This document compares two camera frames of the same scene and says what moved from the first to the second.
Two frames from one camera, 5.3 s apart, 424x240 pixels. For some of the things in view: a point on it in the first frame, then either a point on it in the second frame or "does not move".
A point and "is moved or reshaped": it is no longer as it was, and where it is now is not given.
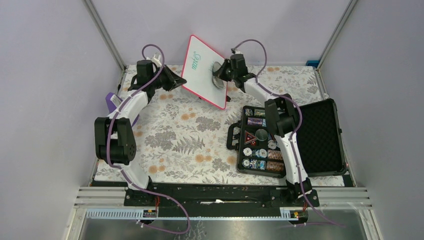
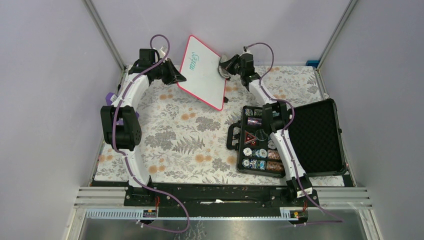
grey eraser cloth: x=218 y=82 is moved or reshaped
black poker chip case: x=319 y=140 does not move
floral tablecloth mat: x=181 y=138 does not move
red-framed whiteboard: x=198 y=72 does not move
